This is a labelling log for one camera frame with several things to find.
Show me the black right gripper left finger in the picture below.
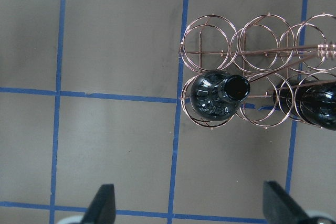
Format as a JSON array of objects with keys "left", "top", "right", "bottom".
[{"left": 81, "top": 184, "right": 116, "bottom": 224}]

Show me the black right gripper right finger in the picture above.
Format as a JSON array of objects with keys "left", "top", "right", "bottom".
[{"left": 262, "top": 181, "right": 310, "bottom": 224}]

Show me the dark wine bottle basket end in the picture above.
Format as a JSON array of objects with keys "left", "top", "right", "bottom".
[{"left": 190, "top": 70, "right": 250, "bottom": 121}]

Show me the dark wine bottle near handle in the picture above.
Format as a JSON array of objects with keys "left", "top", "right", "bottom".
[{"left": 272, "top": 79, "right": 335, "bottom": 131}]

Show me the copper wire wine basket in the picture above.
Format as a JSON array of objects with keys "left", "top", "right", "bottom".
[{"left": 179, "top": 13, "right": 335, "bottom": 129}]

